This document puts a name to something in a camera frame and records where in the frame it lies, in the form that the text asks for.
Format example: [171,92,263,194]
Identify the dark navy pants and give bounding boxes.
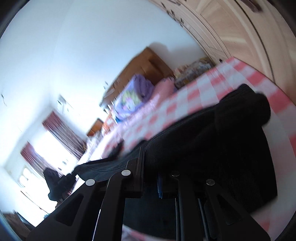
[44,84,278,239]

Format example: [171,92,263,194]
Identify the brown far nightstand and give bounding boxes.
[87,118,103,137]

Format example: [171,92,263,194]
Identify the dark red left curtain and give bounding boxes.
[21,142,54,177]

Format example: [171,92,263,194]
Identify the dark red curtain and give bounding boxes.
[21,142,54,177]
[42,111,86,160]

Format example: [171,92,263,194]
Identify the dark red right curtain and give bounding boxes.
[42,111,86,160]

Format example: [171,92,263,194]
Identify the pink bed sheet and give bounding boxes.
[86,77,177,152]

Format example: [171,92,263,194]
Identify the pink white checkered sheet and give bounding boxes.
[76,56,295,241]

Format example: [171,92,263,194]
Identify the purple floral folded quilt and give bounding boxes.
[114,74,154,121]

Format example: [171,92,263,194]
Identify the floral covered nightstand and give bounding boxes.
[174,57,215,89]

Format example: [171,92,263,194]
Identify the brown wooden headboard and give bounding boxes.
[100,47,173,109]

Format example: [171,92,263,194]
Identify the light wood wardrobe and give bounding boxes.
[152,0,295,100]

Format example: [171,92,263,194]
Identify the white wall air conditioner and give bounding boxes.
[57,95,72,113]

